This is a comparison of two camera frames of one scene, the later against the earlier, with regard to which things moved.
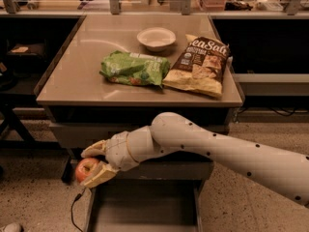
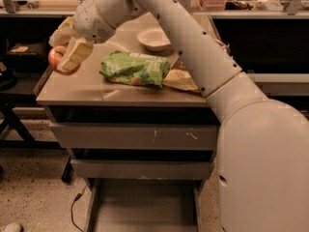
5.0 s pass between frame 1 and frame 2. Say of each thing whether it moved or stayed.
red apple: moved
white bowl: stayed
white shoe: stayed
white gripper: moved
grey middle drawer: stayed
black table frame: stayed
